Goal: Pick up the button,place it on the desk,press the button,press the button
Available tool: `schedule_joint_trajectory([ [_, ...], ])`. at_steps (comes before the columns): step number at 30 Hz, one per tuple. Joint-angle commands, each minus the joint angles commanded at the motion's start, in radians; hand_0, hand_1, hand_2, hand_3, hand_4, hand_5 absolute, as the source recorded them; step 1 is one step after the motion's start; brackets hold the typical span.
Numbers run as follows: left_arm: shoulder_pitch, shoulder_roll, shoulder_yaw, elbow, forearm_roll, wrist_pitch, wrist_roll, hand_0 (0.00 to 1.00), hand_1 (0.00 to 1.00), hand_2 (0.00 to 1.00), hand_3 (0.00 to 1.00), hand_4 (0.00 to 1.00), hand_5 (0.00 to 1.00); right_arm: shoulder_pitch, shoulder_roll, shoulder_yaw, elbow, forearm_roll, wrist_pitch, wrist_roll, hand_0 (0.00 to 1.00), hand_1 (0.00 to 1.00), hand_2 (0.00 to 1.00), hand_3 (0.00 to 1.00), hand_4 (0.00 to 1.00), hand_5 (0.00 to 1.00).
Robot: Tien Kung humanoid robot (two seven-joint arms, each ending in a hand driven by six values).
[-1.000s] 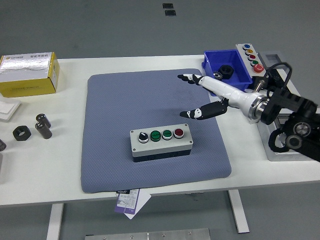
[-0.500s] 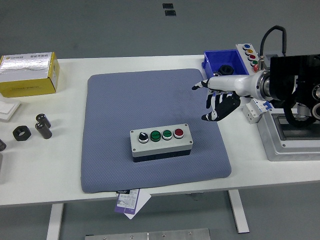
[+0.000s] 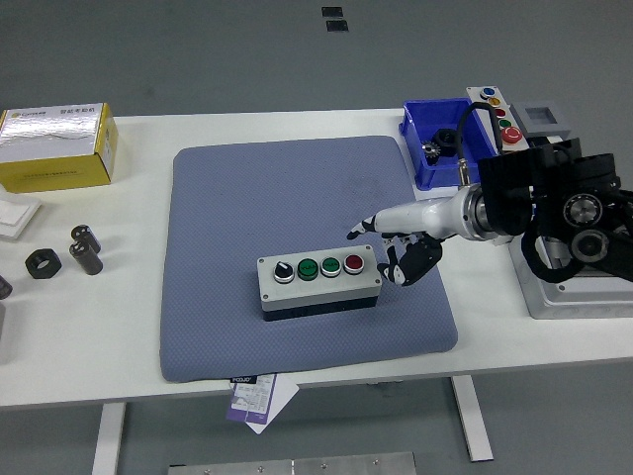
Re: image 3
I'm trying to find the grey metal base plate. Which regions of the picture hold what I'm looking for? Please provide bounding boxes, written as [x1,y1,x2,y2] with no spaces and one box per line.
[167,450,416,475]

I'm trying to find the blue plastic bin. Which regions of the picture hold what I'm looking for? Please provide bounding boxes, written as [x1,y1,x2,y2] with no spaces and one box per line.
[399,97,498,191]

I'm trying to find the white card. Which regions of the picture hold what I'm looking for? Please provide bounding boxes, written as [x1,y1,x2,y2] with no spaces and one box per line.
[245,379,301,435]

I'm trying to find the blue-grey fabric mat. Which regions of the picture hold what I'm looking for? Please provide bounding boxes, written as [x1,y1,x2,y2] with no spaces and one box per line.
[158,136,459,384]

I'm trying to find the grey five-button control box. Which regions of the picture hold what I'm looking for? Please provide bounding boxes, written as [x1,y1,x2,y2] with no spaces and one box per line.
[466,85,530,149]

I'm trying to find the large black hex nut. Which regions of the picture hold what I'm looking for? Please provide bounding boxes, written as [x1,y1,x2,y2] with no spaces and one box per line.
[24,247,63,280]
[431,128,461,158]

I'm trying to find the grey four-button control box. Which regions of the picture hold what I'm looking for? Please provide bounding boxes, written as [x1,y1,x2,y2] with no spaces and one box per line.
[255,243,383,323]

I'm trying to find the grey square frame box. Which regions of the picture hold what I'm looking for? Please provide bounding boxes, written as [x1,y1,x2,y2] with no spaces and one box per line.
[508,101,573,139]

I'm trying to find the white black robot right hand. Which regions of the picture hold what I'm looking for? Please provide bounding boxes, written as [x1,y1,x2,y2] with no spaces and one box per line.
[345,189,472,288]

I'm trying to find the black cylindrical capacitor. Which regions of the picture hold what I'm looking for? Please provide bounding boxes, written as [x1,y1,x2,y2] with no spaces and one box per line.
[68,239,105,276]
[70,224,103,253]

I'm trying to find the white table leg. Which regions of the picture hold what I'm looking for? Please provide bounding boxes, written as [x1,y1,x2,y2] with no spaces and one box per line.
[91,403,128,475]
[450,376,495,463]

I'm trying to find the purple white product tag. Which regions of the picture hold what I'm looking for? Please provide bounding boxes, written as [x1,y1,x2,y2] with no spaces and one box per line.
[226,373,278,426]

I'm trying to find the grey distribution box clear lid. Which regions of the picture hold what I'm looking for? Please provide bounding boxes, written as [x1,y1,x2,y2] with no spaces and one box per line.
[508,237,633,321]

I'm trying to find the yellow cardboard box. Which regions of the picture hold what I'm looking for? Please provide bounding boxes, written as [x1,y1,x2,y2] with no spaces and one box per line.
[0,102,120,194]

